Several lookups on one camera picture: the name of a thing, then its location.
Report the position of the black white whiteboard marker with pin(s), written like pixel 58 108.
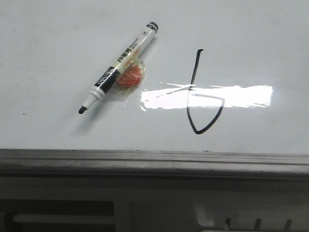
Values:
pixel 112 74

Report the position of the orange magnet taped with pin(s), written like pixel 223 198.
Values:
pixel 132 71

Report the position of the white whiteboard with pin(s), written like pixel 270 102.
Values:
pixel 221 75

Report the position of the grey aluminium whiteboard frame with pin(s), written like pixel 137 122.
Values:
pixel 153 163

